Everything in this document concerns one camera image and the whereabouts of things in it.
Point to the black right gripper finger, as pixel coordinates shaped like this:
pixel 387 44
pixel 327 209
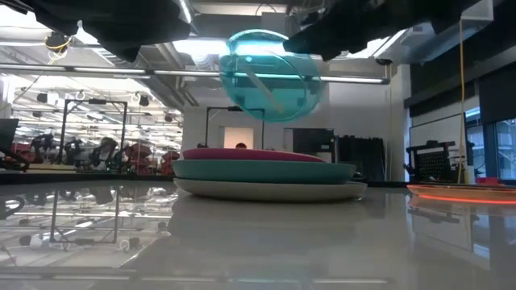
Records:
pixel 306 44

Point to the translucent cyan plastic plate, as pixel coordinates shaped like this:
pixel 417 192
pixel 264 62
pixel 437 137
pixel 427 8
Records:
pixel 270 80

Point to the magenta plastic plate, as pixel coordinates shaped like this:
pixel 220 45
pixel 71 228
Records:
pixel 250 154

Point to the black cabinet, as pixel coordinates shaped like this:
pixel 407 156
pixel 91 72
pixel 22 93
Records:
pixel 313 143

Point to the person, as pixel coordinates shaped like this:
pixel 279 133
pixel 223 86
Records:
pixel 240 145

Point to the black folding panel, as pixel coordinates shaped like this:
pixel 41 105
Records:
pixel 360 159

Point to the large dark green plate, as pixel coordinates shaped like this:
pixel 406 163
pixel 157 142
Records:
pixel 262 172

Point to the black pegboard cart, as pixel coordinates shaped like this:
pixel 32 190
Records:
pixel 433 163

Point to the large cream plate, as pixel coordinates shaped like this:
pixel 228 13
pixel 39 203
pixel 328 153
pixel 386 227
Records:
pixel 270 191

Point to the translucent orange plastic plate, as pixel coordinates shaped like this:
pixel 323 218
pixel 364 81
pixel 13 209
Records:
pixel 463 193

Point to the black metal frame stand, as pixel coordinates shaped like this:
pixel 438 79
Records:
pixel 64 133
pixel 207 125

